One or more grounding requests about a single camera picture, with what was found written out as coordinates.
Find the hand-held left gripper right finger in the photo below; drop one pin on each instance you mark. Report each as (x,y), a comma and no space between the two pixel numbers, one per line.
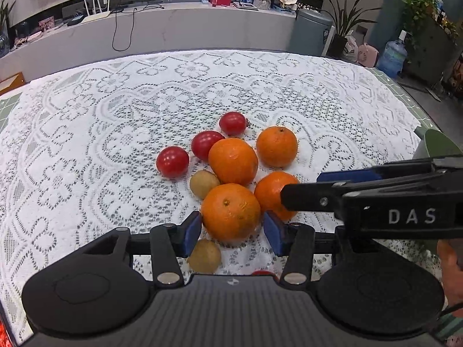
(273,233)

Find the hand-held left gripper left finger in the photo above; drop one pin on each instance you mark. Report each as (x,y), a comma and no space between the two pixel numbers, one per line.
(191,233)

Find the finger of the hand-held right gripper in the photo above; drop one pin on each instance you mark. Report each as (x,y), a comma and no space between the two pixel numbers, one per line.
(347,176)
(311,197)

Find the orange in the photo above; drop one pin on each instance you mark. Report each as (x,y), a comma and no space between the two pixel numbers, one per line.
(230,213)
(277,147)
(269,195)
(233,161)

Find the brown kiwi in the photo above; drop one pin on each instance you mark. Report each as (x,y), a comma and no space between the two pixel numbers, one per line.
(206,258)
(202,184)

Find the person's right forearm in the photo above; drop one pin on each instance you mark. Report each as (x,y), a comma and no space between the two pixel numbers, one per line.
(450,271)

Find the red tomato with stem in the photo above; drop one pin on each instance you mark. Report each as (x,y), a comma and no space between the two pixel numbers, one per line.
(233,123)

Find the pink bag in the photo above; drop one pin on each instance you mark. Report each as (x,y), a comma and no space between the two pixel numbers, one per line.
(368,56)

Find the blue water jug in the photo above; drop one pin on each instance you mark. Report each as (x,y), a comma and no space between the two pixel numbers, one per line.
(392,58)

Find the white plastic bag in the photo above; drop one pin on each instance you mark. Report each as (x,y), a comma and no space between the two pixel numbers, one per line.
(349,48)

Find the potted long-leaf plant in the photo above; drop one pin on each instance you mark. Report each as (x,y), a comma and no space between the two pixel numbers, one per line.
(340,45)

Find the white lace tablecloth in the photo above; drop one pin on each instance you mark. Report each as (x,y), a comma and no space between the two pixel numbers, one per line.
(90,133)

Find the dark plant cabinet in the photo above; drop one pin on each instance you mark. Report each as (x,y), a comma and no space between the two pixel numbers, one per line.
(430,54)

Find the grey trash bin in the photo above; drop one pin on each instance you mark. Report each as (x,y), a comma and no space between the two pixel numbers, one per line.
(307,32)

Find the green ivy plant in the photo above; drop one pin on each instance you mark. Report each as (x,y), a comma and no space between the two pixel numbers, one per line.
(419,3)

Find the brown cardboard box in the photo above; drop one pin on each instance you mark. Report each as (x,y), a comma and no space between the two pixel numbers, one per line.
(11,84)

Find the white router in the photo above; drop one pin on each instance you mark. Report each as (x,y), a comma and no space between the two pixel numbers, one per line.
(96,16)

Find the small black box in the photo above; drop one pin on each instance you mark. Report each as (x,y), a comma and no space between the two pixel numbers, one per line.
(75,20)

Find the pink photo card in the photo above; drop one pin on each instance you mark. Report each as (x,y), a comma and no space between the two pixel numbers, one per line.
(46,24)

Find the plant in glass vase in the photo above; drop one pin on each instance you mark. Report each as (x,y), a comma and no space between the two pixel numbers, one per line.
(3,39)

